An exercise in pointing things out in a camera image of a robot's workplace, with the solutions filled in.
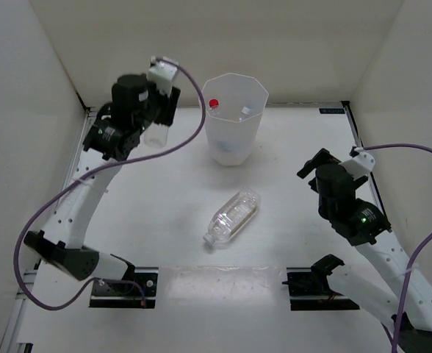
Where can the slim clear plastic bottle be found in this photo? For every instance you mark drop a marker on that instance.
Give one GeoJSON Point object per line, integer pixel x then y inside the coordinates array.
{"type": "Point", "coordinates": [156, 136]}

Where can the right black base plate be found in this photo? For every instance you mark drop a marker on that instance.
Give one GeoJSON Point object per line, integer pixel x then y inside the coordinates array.
{"type": "Point", "coordinates": [308, 293]}

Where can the large clear square bottle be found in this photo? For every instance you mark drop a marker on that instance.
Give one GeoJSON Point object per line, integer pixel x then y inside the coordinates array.
{"type": "Point", "coordinates": [232, 217]}

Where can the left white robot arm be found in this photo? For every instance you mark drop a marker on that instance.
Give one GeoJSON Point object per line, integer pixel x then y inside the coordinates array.
{"type": "Point", "coordinates": [60, 242]}

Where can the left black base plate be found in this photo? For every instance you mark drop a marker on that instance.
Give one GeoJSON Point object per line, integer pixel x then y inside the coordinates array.
{"type": "Point", "coordinates": [127, 296]}

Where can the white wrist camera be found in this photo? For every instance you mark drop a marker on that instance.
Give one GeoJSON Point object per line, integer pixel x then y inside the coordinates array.
{"type": "Point", "coordinates": [163, 73]}
{"type": "Point", "coordinates": [360, 164]}

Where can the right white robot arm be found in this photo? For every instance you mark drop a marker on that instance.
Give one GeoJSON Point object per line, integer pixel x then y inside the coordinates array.
{"type": "Point", "coordinates": [406, 310]}

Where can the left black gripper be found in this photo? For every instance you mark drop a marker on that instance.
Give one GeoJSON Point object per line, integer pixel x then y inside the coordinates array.
{"type": "Point", "coordinates": [170, 104]}

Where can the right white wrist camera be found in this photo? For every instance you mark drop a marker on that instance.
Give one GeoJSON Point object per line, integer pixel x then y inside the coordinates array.
{"type": "Point", "coordinates": [360, 164]}

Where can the blue label plastic bottle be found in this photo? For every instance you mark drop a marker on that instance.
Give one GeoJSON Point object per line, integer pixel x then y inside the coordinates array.
{"type": "Point", "coordinates": [233, 147]}

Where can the red label plastic bottle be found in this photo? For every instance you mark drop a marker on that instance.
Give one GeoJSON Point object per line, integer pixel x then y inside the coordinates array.
{"type": "Point", "coordinates": [214, 108]}

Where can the right aluminium table rail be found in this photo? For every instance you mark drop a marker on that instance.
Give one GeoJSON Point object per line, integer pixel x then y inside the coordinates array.
{"type": "Point", "coordinates": [374, 230]}

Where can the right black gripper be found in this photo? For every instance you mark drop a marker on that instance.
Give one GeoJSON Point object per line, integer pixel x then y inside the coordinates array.
{"type": "Point", "coordinates": [320, 157]}

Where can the white octagonal plastic bin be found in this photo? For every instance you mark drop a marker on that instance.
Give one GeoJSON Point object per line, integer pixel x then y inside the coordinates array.
{"type": "Point", "coordinates": [234, 91]}

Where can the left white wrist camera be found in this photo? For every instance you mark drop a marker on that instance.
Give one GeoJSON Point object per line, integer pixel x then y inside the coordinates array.
{"type": "Point", "coordinates": [163, 73]}

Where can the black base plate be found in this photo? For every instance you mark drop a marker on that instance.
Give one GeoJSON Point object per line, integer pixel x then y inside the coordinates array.
{"type": "Point", "coordinates": [127, 296]}
{"type": "Point", "coordinates": [308, 293]}

